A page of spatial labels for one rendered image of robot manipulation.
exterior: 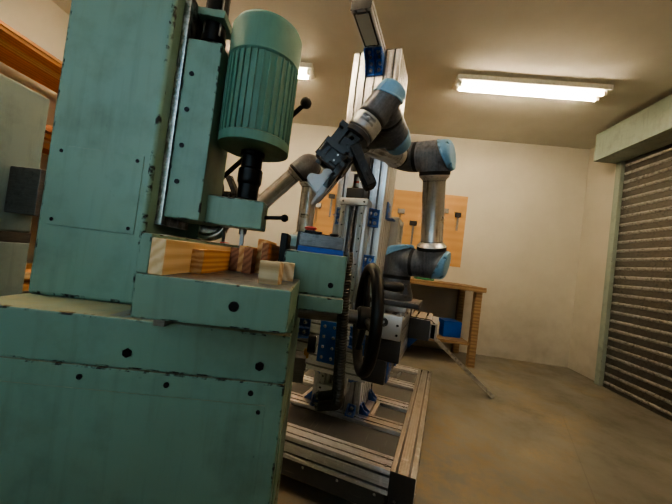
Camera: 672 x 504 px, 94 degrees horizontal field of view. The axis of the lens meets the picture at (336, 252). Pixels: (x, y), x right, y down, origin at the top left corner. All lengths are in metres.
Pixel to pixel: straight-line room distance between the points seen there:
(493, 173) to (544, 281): 1.48
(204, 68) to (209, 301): 0.59
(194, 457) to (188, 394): 0.11
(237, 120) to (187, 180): 0.18
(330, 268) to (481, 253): 3.74
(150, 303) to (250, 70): 0.57
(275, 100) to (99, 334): 0.60
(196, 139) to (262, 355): 0.51
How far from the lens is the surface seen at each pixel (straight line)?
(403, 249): 1.31
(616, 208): 4.40
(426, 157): 1.25
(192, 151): 0.82
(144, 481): 0.76
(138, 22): 0.94
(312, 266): 0.66
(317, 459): 1.44
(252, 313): 0.45
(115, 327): 0.69
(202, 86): 0.87
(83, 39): 0.97
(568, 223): 4.82
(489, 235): 4.37
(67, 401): 0.77
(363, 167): 0.78
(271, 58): 0.86
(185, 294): 0.47
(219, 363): 0.64
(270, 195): 1.56
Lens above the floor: 0.95
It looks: 1 degrees up
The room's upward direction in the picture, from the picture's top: 7 degrees clockwise
